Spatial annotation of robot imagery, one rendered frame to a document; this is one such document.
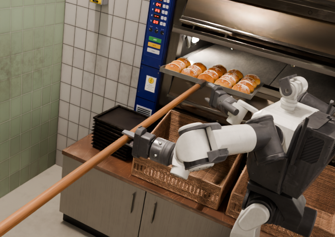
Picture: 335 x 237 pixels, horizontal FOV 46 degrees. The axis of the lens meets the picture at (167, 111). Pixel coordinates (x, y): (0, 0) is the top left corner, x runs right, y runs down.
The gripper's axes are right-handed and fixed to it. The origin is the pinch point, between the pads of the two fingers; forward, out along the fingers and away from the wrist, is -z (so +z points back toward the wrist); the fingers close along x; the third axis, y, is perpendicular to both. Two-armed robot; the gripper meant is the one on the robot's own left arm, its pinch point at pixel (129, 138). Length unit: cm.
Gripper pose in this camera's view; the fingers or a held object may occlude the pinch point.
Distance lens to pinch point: 150.4
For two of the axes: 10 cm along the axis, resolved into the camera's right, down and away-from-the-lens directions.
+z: 8.9, 3.1, -3.4
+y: 4.3, -3.1, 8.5
